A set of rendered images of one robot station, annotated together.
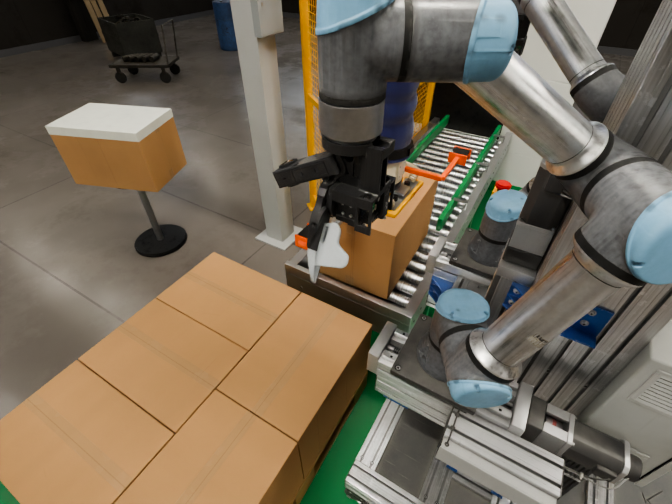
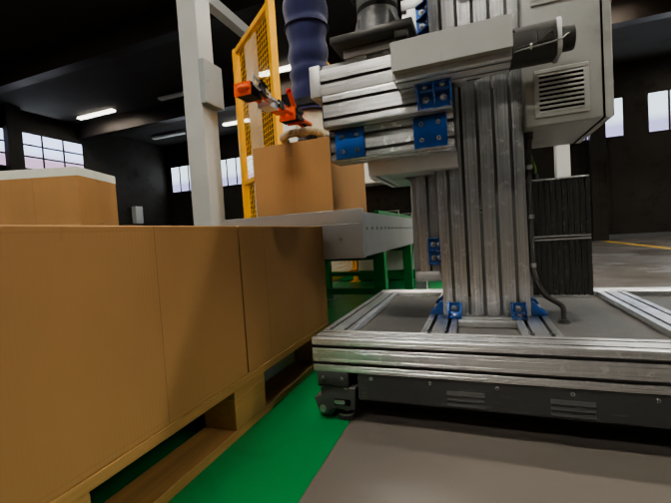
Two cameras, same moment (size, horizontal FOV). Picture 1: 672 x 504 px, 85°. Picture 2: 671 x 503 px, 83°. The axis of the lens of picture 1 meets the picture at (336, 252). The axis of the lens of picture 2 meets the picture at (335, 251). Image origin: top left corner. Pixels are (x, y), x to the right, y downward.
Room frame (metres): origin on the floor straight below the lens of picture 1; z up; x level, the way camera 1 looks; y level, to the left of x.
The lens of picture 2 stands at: (-0.52, 0.06, 0.50)
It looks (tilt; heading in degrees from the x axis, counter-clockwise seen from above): 2 degrees down; 350
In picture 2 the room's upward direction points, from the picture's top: 4 degrees counter-clockwise
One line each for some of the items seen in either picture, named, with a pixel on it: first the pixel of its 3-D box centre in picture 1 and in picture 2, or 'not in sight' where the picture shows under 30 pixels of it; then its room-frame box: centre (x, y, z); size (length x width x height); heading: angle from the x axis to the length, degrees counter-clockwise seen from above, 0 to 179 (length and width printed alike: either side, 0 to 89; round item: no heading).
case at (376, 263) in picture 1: (378, 223); (316, 191); (1.54, -0.22, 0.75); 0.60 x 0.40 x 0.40; 150
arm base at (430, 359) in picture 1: (448, 346); (377, 28); (0.55, -0.29, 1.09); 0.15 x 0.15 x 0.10
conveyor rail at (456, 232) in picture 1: (471, 206); (405, 231); (2.06, -0.92, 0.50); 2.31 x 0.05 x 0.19; 149
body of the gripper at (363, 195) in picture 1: (354, 179); not in sight; (0.42, -0.02, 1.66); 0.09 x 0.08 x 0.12; 59
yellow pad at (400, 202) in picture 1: (400, 193); not in sight; (1.47, -0.31, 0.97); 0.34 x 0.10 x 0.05; 149
